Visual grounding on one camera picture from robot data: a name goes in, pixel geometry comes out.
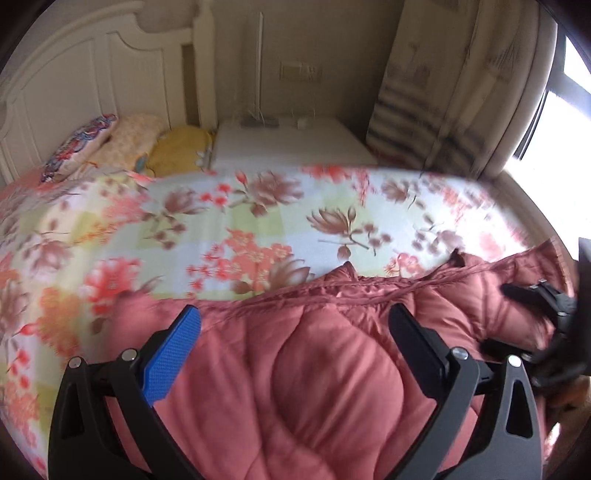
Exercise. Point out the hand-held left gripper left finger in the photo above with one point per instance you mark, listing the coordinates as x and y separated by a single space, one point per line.
171 355

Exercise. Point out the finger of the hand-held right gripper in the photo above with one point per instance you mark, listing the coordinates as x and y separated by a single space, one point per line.
535 293
508 350

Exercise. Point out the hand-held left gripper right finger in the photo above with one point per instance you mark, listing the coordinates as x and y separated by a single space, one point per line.
418 350

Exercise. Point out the pink quilted coat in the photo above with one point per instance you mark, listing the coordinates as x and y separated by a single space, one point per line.
300 369

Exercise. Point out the bed with floral sheet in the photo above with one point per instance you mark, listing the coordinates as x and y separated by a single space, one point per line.
277 230

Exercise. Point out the window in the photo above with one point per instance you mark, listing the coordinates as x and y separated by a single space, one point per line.
572 115

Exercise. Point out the yellow pillow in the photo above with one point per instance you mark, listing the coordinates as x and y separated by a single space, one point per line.
180 150

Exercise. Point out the printed curtain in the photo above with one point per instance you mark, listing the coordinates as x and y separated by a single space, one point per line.
438 92

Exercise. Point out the beige pillow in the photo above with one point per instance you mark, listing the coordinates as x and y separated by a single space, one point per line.
129 136

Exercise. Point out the patterned cushion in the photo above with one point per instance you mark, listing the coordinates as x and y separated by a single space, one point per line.
76 147

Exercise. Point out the pink pillow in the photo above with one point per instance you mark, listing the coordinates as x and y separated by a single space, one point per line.
18 184

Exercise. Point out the white nightstand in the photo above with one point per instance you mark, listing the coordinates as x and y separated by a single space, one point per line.
300 147

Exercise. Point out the white wooden headboard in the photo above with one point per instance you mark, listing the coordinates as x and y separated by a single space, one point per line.
115 78

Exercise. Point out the wall socket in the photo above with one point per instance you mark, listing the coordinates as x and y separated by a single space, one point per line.
300 71

